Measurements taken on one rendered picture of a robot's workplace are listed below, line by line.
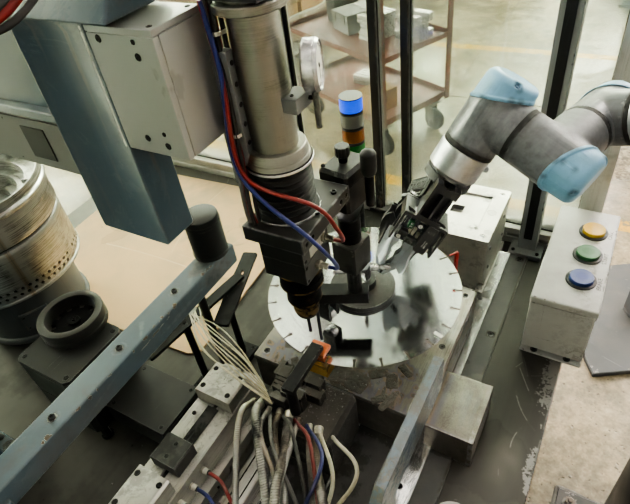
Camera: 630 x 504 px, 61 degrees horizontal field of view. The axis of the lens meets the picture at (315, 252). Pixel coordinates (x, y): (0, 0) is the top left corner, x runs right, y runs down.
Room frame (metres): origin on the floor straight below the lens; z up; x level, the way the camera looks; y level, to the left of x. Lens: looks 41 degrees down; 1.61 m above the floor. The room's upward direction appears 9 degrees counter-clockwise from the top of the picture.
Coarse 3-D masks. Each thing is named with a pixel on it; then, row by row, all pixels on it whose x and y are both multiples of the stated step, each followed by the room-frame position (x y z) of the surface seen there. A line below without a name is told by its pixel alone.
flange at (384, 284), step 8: (376, 272) 0.66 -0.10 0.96; (336, 280) 0.66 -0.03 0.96; (344, 280) 0.65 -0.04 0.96; (376, 280) 0.64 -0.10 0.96; (384, 280) 0.64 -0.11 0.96; (392, 280) 0.64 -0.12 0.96; (376, 288) 0.62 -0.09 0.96; (384, 288) 0.62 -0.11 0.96; (392, 288) 0.62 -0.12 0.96; (376, 296) 0.61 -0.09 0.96; (384, 296) 0.60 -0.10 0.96; (392, 296) 0.61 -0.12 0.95; (344, 304) 0.60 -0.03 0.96; (352, 304) 0.60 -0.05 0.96; (360, 304) 0.59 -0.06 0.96; (368, 304) 0.59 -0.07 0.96; (376, 304) 0.59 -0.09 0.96; (384, 304) 0.59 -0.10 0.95
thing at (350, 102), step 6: (348, 90) 0.96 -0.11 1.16; (354, 90) 0.96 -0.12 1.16; (342, 96) 0.94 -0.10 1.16; (348, 96) 0.94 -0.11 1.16; (354, 96) 0.93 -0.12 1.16; (360, 96) 0.93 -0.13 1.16; (342, 102) 0.93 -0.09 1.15; (348, 102) 0.92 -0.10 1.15; (354, 102) 0.92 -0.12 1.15; (360, 102) 0.93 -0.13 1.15; (342, 108) 0.93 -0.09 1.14; (348, 108) 0.92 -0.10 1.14; (354, 108) 0.92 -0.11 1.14; (360, 108) 0.93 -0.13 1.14; (348, 114) 0.92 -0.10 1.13; (354, 114) 0.92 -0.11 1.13
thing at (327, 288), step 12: (348, 276) 0.56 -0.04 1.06; (360, 276) 0.56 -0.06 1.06; (324, 288) 0.58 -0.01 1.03; (336, 288) 0.57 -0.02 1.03; (348, 288) 0.56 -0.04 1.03; (360, 288) 0.56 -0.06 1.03; (324, 300) 0.56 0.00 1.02; (336, 300) 0.56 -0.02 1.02; (348, 300) 0.56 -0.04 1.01; (360, 300) 0.55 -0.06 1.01; (324, 312) 0.57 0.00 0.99; (336, 312) 0.58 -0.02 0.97
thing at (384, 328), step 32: (416, 256) 0.70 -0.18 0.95; (416, 288) 0.62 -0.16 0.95; (448, 288) 0.61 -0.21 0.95; (288, 320) 0.59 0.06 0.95; (320, 320) 0.58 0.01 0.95; (352, 320) 0.57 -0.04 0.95; (384, 320) 0.56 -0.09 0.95; (416, 320) 0.55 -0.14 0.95; (448, 320) 0.54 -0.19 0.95; (352, 352) 0.51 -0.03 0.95; (384, 352) 0.50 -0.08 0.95; (416, 352) 0.49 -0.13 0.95
